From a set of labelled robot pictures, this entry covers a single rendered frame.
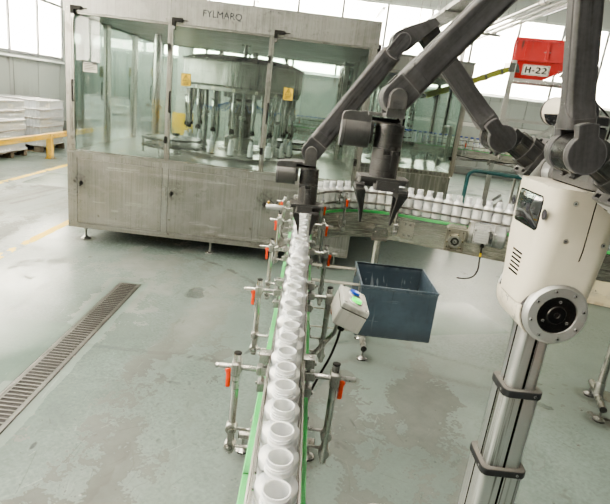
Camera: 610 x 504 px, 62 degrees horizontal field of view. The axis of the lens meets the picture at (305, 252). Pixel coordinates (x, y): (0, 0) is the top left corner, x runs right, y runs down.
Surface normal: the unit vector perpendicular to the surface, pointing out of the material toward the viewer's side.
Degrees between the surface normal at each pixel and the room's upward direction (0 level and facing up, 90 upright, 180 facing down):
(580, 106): 82
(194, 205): 90
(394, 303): 90
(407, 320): 90
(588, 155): 90
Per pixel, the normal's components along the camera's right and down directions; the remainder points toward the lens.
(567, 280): -0.04, 0.46
